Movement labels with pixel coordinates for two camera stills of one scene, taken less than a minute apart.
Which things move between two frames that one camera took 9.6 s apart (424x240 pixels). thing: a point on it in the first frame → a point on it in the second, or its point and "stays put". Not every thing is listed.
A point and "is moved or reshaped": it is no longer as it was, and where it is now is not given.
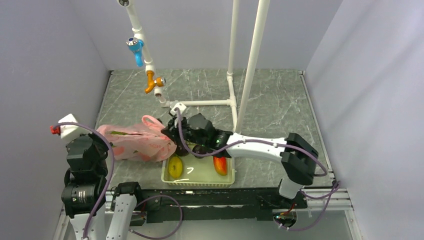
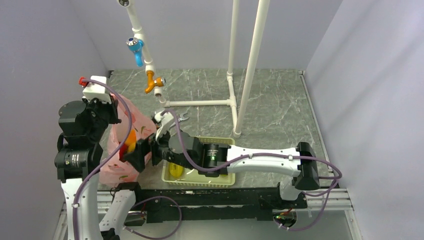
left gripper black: x=104 y=145 → x=113 y=107
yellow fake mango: x=175 y=167 stays put
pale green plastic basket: x=198 y=172 stays put
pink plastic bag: x=148 y=141 is moved or reshaped
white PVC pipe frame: x=178 y=107 stays put
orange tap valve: x=159 y=81 stays put
